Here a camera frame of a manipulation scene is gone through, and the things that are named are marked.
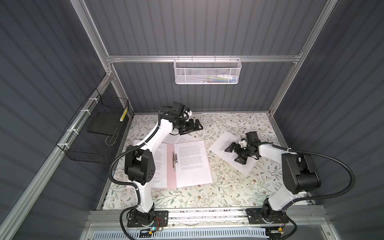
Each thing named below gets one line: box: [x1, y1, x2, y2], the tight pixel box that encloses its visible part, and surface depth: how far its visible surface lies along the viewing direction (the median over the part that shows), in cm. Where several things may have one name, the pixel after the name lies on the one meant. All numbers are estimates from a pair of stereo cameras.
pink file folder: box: [167, 140, 214, 189], surface depth 91 cm
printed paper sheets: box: [174, 140, 213, 188], surface depth 93 cm
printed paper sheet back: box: [162, 133, 204, 144], surface depth 107 cm
